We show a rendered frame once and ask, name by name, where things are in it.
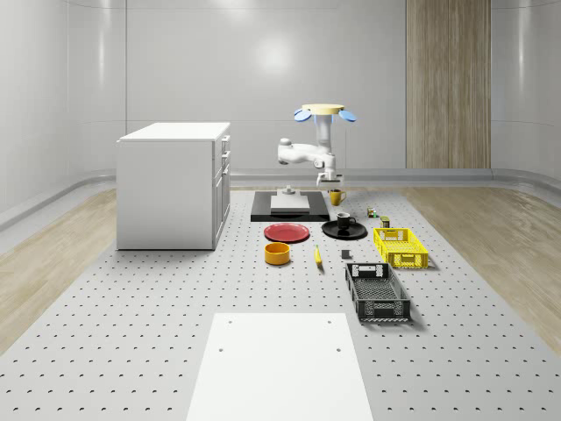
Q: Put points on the yellow basket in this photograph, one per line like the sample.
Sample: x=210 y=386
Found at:
x=401 y=261

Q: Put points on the flat-sided can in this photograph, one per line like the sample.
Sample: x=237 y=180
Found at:
x=385 y=222

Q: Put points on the red plate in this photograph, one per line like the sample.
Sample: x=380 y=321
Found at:
x=287 y=232

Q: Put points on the black mug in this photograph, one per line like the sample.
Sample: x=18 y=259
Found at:
x=342 y=221

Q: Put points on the yellow mug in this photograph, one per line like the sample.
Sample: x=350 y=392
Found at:
x=335 y=198

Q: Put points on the dark grey basket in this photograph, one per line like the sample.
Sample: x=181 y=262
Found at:
x=379 y=289

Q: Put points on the white cabinet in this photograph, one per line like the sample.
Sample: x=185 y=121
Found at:
x=166 y=193

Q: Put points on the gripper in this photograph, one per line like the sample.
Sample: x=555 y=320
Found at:
x=332 y=177

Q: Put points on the puzzle cube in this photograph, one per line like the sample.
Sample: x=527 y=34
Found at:
x=372 y=213

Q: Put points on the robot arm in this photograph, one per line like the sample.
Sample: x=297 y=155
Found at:
x=302 y=153

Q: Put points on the yellow bowl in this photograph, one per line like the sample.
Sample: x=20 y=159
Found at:
x=277 y=256

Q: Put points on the banana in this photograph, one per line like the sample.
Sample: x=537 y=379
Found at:
x=317 y=256

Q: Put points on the grey cube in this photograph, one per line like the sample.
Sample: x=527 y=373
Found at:
x=346 y=254

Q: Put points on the black plate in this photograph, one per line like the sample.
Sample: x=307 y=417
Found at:
x=357 y=232

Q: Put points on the white board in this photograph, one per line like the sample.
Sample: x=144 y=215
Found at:
x=280 y=368

